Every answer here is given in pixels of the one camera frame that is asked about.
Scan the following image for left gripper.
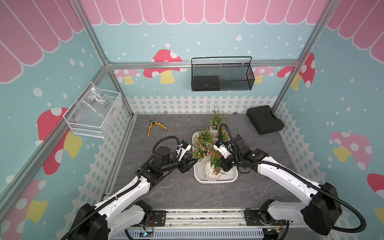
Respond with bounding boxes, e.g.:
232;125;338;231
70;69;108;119
161;153;198;174

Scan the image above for red flower pot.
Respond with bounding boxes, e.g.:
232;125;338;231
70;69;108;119
203;151;234;183

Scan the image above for pink flower pot twine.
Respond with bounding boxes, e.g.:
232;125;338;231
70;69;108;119
193;141;212;162

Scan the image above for orange flower pot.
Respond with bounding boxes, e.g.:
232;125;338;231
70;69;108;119
214;128;230;142
197;129;213;145

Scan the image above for pink flower pot back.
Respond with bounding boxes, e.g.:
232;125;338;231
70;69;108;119
210;106;227;130

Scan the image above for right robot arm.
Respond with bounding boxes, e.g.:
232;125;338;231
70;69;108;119
214;136;367;236

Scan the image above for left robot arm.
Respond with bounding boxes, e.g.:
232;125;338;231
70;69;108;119
62;141;198;240

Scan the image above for white storage tray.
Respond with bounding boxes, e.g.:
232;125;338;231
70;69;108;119
192;130;239;184

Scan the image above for black box in basket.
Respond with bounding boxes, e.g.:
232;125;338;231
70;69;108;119
192;76;220;92

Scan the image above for black tool case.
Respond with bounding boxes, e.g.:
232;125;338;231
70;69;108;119
247;105;285;135

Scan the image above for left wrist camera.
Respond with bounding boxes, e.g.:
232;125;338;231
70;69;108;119
176;141;192;162

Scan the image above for yellow handled pliers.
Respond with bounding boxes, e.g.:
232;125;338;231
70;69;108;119
146;119;168;138

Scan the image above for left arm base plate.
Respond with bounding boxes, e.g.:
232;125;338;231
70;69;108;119
140;211;167;227

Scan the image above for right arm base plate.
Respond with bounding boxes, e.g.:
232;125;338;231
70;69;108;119
243;208;287;227

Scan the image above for clear acrylic wall box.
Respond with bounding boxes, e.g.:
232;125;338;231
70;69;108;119
63;82;123;139

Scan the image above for black wire wall basket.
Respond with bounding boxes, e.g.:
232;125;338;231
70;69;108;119
191;56;255;92

